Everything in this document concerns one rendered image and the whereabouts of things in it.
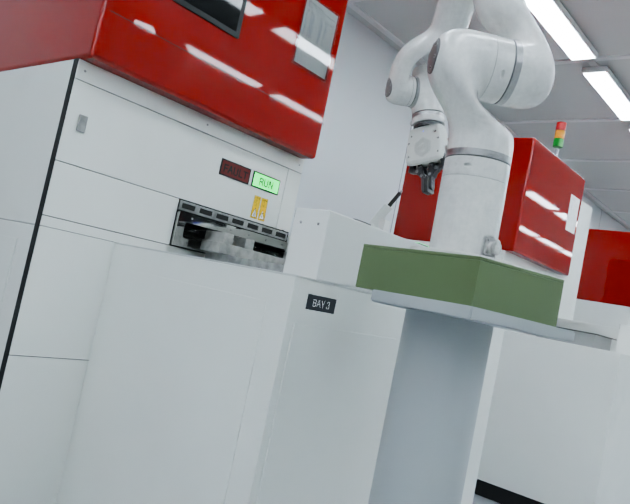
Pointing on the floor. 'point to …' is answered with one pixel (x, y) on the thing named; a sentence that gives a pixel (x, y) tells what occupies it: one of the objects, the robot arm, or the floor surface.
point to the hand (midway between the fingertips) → (427, 185)
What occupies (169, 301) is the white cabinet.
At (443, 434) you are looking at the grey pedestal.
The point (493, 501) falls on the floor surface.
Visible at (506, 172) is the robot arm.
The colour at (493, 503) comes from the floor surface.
